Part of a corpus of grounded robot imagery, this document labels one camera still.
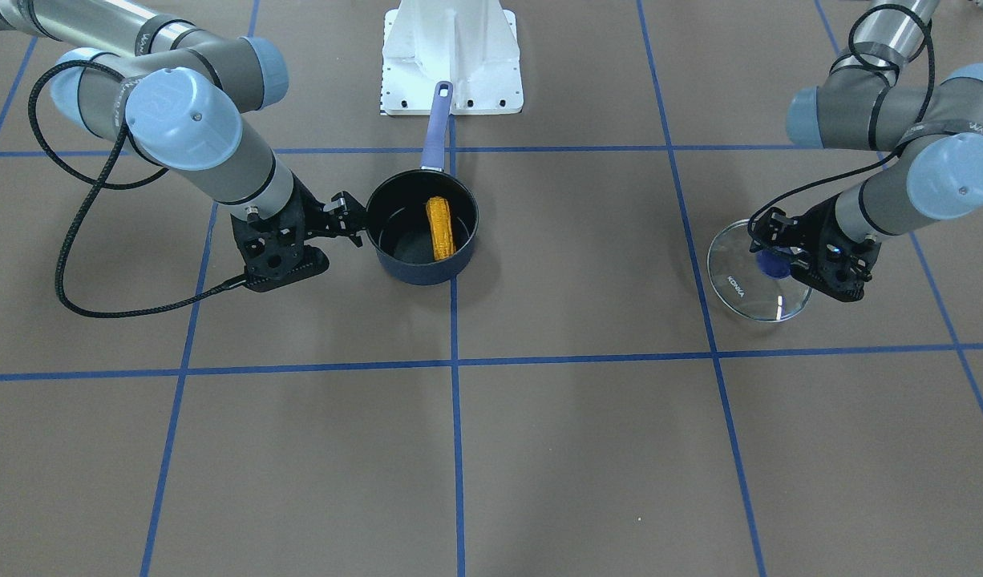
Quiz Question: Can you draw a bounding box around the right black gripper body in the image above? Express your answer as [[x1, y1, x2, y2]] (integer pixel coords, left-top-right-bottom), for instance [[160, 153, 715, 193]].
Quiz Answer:
[[232, 178, 335, 293]]

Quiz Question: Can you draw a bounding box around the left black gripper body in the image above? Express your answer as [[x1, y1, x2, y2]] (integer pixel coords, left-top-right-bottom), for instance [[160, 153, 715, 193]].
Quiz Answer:
[[748, 197, 881, 303]]

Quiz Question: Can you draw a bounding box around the glass lid with blue knob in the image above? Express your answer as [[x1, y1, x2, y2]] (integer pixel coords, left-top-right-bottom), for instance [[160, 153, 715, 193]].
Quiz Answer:
[[706, 219, 813, 324]]

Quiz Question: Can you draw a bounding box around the yellow corn cob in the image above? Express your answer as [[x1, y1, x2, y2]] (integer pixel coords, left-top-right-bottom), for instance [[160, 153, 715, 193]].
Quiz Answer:
[[425, 196, 456, 262]]

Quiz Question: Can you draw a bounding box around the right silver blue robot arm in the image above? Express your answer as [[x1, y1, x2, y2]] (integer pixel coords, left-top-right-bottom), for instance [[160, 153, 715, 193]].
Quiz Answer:
[[0, 1, 366, 292]]

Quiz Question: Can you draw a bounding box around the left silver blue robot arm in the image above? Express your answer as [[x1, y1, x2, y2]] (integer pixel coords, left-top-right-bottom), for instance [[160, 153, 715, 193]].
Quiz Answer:
[[747, 1, 983, 302]]

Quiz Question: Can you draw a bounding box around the dark blue saucepan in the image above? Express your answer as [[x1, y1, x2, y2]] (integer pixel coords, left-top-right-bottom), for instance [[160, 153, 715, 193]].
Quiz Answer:
[[366, 80, 479, 286]]

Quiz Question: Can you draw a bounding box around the brown paper table mat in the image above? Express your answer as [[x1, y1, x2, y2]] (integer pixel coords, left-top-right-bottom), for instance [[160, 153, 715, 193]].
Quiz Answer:
[[0, 1, 983, 576]]

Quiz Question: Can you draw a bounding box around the white pedestal base plate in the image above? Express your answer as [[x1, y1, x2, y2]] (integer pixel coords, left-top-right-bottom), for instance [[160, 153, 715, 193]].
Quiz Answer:
[[379, 10, 524, 117]]

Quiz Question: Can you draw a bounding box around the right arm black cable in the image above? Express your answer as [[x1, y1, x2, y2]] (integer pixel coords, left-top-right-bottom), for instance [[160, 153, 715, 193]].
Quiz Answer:
[[28, 61, 252, 319]]

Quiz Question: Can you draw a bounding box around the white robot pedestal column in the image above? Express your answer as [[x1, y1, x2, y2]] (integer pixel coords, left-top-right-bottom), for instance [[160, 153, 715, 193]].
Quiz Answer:
[[382, 1, 520, 84]]

